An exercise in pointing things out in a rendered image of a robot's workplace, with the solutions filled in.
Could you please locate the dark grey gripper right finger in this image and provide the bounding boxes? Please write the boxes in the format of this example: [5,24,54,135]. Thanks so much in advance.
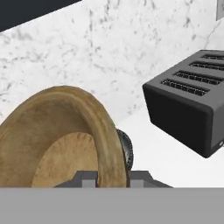
[128,171,173,189]

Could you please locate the grey wall outlet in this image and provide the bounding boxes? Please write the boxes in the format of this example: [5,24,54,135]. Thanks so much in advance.
[215,0,224,22]

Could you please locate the large wooden bowl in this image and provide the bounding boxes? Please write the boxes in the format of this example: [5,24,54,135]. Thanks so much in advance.
[0,85,131,189]

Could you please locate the dark wall cabinet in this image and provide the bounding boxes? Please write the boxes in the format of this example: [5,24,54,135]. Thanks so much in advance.
[0,0,82,33]

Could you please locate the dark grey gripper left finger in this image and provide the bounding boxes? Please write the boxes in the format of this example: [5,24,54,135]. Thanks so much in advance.
[53,171,99,189]

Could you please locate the black four-slot toaster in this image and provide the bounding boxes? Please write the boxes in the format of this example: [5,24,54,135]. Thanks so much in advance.
[142,49,224,159]

